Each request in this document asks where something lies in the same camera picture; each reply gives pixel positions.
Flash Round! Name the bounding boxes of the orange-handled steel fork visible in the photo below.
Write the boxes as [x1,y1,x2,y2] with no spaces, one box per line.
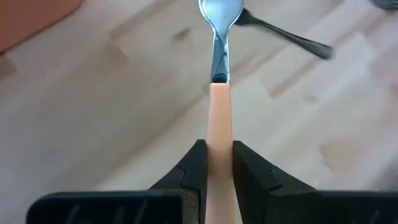
[198,0,244,224]

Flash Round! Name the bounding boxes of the black fork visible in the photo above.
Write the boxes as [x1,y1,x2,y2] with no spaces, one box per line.
[233,7,334,61]

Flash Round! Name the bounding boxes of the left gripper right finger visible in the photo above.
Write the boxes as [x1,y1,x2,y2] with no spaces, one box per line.
[233,140,322,224]

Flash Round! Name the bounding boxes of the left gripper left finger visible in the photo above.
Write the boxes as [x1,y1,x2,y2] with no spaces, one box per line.
[149,139,208,224]

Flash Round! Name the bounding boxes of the orange plastic bin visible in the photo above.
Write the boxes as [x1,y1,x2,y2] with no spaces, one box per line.
[0,0,84,54]

